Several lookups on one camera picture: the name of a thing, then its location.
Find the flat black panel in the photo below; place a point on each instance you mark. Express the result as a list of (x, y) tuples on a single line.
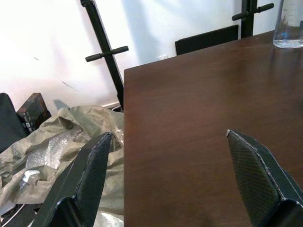
[(208, 40)]

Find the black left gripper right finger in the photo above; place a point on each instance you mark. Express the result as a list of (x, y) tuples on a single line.
[(260, 179)]

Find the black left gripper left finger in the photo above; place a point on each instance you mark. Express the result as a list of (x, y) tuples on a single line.
[(78, 184)]

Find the black chair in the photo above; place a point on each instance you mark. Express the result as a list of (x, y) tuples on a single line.
[(9, 123)]

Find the olive green woven cloth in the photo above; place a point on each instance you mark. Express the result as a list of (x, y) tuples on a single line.
[(94, 118)]

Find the dark wood table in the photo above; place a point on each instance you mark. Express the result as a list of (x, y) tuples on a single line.
[(189, 106)]

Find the dark printed box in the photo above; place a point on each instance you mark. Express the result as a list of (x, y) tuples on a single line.
[(35, 111)]

